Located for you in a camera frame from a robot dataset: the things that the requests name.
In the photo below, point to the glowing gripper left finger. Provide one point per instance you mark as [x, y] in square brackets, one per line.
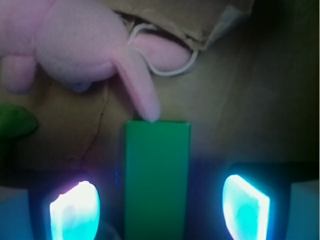
[64, 206]

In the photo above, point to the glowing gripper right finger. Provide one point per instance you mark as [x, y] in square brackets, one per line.
[255, 201]

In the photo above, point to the green rectangular block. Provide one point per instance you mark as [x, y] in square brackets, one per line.
[157, 157]

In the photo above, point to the green plush frog toy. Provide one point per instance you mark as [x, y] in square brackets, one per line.
[15, 122]

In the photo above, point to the brown paper bag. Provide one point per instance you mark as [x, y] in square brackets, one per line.
[253, 96]

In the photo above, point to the pink plush bunny toy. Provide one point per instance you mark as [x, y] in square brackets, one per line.
[80, 42]

